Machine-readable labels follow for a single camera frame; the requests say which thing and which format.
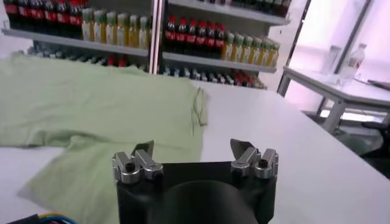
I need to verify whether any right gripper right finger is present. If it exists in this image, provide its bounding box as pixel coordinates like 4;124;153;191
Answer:
230;138;280;180

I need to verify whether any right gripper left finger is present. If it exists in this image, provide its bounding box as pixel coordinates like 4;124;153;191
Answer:
112;139;164;184

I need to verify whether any light green polo shirt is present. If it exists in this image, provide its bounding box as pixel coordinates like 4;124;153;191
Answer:
0;54;210;224

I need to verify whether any beverage shelf rack with bottles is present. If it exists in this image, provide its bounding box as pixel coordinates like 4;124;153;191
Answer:
0;0;160;74
158;0;291;91

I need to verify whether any clear plastic water bottle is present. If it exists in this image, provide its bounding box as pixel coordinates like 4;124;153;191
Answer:
340;42;367;80

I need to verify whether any coloured wire bundle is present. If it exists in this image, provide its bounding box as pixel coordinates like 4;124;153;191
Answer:
5;212;79;224

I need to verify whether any white metal frame side table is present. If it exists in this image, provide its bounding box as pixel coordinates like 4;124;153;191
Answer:
276;65;390;135

